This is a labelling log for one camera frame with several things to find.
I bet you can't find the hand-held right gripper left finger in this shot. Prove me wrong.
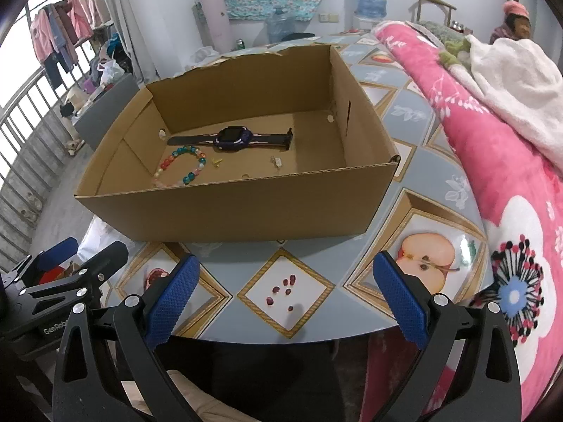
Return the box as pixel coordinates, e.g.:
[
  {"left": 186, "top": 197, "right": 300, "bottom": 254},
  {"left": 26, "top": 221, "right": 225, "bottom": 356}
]
[{"left": 52, "top": 255, "right": 202, "bottom": 422}]

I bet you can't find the grey patterned cloth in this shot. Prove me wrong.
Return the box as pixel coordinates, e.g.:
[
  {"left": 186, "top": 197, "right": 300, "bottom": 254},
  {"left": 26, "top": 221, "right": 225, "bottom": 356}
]
[{"left": 413, "top": 20, "right": 467, "bottom": 42}]

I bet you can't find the white fleece blanket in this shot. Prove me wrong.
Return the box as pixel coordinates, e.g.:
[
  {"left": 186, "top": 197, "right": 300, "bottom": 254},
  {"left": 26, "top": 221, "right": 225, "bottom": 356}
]
[{"left": 464, "top": 35, "right": 563, "bottom": 172}]

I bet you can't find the row of hanging clothes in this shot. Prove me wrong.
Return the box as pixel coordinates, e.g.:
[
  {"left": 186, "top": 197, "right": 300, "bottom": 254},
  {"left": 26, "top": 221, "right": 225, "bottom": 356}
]
[{"left": 29, "top": 0, "right": 114, "bottom": 89}]

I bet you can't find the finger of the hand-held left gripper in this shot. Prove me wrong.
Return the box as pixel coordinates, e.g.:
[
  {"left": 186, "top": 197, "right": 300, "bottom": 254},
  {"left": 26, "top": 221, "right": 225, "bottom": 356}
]
[
  {"left": 9, "top": 236, "right": 80, "bottom": 284},
  {"left": 21, "top": 241, "right": 129, "bottom": 315}
]

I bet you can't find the white water dispenser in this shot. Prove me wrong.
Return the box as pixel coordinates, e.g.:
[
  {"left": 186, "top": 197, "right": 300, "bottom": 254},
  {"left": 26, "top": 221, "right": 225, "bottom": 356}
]
[{"left": 352, "top": 15, "right": 383, "bottom": 32}]

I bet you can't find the green plush toy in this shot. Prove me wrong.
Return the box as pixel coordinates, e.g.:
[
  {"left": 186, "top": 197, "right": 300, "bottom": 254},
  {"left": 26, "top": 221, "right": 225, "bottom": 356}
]
[{"left": 440, "top": 37, "right": 473, "bottom": 68}]

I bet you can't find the metal window railing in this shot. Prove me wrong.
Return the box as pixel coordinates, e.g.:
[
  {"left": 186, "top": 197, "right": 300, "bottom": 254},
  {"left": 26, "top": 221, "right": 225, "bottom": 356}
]
[{"left": 0, "top": 0, "right": 102, "bottom": 172}]

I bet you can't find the red box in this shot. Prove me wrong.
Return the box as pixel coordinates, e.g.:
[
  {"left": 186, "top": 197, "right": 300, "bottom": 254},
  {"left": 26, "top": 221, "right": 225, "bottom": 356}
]
[{"left": 37, "top": 266, "right": 75, "bottom": 284}]

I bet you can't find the white plastic bag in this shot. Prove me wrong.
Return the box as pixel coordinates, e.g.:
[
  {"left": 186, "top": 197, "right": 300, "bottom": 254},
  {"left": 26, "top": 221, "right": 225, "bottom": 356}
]
[
  {"left": 94, "top": 57, "right": 126, "bottom": 86},
  {"left": 187, "top": 45, "right": 221, "bottom": 71}
]

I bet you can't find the brown cardboard box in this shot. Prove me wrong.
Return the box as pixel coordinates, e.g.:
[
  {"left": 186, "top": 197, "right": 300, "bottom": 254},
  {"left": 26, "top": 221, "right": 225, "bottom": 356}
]
[{"left": 74, "top": 43, "right": 400, "bottom": 243}]

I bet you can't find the empty clear water bottle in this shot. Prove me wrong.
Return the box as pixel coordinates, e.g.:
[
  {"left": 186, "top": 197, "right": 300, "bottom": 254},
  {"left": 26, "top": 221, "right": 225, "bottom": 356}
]
[{"left": 266, "top": 6, "right": 300, "bottom": 44}]

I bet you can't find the pink floral blanket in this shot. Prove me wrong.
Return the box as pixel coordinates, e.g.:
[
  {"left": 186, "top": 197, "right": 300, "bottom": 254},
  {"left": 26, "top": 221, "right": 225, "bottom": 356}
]
[{"left": 372, "top": 20, "right": 563, "bottom": 422}]

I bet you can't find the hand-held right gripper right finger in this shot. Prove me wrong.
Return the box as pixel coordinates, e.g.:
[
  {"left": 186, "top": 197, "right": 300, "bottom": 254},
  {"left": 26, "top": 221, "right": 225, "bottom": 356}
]
[{"left": 373, "top": 250, "right": 524, "bottom": 422}]

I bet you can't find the purple smart watch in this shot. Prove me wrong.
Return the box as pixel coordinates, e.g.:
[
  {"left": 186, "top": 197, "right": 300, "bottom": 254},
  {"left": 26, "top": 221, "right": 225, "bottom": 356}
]
[{"left": 166, "top": 126, "right": 295, "bottom": 152}]

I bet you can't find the pale pink board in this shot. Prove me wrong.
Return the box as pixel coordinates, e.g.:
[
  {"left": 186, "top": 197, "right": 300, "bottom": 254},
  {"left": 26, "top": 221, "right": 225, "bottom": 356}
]
[{"left": 196, "top": 0, "right": 234, "bottom": 49}]

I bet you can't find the colourful bead bracelet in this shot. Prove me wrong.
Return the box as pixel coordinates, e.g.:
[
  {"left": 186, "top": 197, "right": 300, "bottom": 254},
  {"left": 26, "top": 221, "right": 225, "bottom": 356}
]
[{"left": 152, "top": 145, "right": 208, "bottom": 188}]

